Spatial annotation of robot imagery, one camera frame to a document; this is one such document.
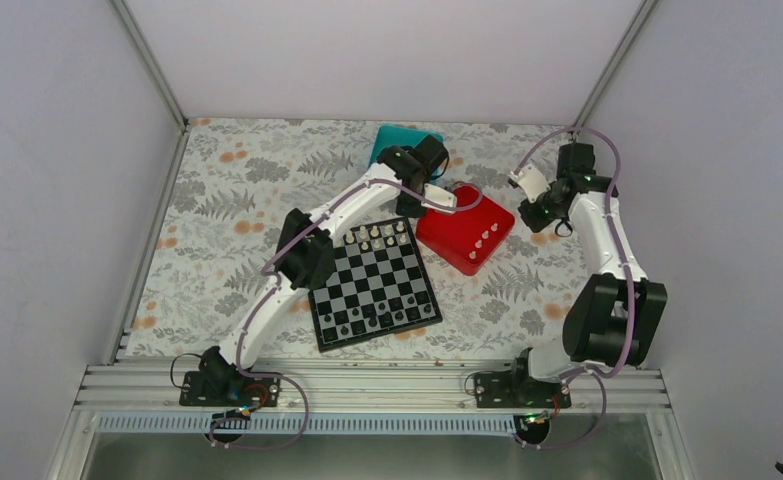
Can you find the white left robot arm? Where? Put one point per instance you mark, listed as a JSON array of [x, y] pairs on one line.
[[304, 258]]

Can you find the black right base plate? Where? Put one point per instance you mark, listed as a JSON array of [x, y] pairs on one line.
[[495, 390]]

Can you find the red piece tray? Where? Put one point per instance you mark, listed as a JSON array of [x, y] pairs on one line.
[[466, 240]]

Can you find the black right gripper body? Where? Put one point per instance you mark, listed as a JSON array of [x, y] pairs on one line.
[[540, 221]]

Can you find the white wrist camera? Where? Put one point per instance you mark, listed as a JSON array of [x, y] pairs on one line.
[[530, 180], [439, 199]]

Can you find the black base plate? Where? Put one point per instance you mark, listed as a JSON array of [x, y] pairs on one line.
[[495, 390], [198, 389]]

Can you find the teal square box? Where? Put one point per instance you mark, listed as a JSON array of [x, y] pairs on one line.
[[403, 140]]

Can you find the floral table mat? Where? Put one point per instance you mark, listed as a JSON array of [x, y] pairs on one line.
[[237, 181]]

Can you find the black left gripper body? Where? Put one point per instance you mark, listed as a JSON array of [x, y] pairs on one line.
[[403, 208]]

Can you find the aluminium rail frame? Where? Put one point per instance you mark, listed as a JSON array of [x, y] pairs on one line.
[[338, 386]]

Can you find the black white chessboard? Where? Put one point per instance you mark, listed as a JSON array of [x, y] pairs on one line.
[[363, 278]]

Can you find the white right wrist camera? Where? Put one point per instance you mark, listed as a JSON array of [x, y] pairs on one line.
[[530, 180]]

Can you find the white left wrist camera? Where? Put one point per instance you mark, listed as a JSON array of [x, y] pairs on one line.
[[439, 199]]

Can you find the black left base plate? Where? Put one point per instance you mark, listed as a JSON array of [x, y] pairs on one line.
[[198, 389]]

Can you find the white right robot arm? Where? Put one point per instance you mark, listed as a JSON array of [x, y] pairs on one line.
[[613, 320]]

